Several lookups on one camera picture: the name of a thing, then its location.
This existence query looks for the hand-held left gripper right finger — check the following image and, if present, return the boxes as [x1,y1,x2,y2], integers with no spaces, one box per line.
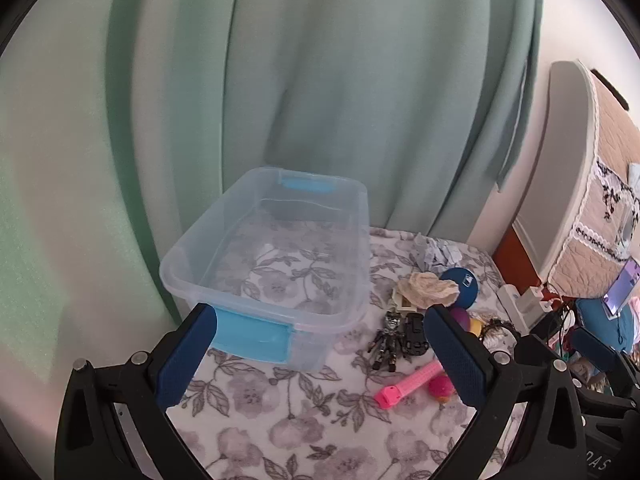
[424,304,588,480]

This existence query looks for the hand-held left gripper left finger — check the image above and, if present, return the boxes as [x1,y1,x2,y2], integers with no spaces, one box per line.
[54,304,221,480]

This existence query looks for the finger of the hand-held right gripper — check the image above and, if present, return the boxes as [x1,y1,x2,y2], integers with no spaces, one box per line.
[570,326,633,398]
[515,334,563,363]

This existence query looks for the small pink ball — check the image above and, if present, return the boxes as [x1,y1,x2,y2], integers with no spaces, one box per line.
[427,376,458,403]

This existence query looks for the black choker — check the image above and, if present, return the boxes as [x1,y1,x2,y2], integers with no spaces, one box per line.
[480,317,518,348]

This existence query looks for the black toy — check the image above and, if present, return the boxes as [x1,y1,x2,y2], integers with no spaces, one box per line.
[402,312,430,358]

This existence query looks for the pink stick toy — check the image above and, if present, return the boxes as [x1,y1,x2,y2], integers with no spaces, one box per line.
[375,360,445,409]

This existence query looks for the silver black action figure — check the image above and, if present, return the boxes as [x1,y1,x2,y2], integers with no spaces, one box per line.
[369,310,408,373]

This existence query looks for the blue ball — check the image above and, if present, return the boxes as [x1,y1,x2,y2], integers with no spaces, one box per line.
[440,267,480,308]

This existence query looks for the beige fuzzy cloth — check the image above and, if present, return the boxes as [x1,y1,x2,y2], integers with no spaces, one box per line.
[397,271,460,307]

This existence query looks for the clear plastic container blue latches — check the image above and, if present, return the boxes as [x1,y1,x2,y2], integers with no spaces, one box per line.
[159,166,372,373]

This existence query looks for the teal bag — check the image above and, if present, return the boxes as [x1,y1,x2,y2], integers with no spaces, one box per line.
[575,297,640,356]

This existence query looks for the white power strip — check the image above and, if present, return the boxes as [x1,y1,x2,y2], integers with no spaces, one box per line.
[497,284,551,333]

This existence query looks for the phone with lit screen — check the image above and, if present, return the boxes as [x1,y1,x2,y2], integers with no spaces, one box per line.
[605,260,640,318]

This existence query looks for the crumpled white paper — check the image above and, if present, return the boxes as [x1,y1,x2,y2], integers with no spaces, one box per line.
[412,234,466,268]

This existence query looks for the grey floral blanket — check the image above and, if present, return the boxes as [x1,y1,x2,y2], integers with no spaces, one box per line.
[165,225,521,480]

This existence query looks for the grey headboard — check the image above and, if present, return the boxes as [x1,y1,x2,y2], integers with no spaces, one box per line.
[515,60,601,271]

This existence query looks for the beige quilted lace-trimmed cover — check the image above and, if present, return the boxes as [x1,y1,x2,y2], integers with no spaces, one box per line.
[545,67,640,301]

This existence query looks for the pale green curtain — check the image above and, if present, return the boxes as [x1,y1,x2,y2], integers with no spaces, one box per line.
[0,0,546,331]

